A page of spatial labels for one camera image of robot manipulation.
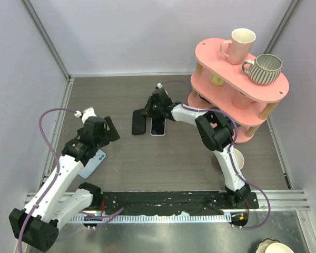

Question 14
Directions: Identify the cream bowl bottom corner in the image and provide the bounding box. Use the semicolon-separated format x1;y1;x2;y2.
254;238;294;253

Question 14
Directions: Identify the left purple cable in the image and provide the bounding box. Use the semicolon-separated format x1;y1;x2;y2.
17;108;126;252

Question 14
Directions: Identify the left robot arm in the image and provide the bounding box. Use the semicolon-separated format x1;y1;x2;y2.
8;116;120;251

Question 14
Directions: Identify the aluminium rail with slots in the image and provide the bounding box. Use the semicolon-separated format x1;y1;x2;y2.
67;212;231;226

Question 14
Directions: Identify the black phone case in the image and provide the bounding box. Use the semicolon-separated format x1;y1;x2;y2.
131;108;148;136

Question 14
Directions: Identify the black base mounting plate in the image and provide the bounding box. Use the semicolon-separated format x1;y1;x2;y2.
71;190;259;216

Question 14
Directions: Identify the white bowl on table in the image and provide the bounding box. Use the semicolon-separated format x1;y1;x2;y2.
234;148;245;170

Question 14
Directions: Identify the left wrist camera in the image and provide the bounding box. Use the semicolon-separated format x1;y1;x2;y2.
74;107;97;124

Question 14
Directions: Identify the pink three-tier shelf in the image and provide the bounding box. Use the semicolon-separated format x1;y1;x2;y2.
187;38;289;143

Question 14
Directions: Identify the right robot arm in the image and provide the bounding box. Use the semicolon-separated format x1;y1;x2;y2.
143;87;251;208

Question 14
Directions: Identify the yellow cup on shelf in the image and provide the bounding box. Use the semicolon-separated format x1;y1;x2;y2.
210;73;224;86

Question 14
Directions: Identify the pink cup middle shelf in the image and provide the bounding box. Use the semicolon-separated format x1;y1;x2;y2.
232;90;252;110

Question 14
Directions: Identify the lavender phone case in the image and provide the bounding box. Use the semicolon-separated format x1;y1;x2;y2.
150;117;167;137

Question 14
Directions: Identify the grey striped mug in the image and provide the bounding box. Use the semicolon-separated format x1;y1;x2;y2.
241;54;282;85

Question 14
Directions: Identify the pink tall mug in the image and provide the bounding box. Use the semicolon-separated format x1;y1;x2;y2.
220;28;256;65

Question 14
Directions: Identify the light blue phone case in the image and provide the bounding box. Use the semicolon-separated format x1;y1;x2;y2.
78;150;106;179

